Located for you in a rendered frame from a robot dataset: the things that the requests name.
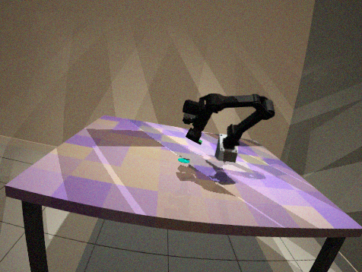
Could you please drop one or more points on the cyan circle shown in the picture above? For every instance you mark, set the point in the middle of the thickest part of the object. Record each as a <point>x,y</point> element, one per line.
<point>183,160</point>

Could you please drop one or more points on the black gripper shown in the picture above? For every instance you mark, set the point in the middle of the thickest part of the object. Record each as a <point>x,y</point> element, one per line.
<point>194,134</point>

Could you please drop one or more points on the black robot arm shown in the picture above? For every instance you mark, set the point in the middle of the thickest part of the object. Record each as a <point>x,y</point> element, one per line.
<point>216,102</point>

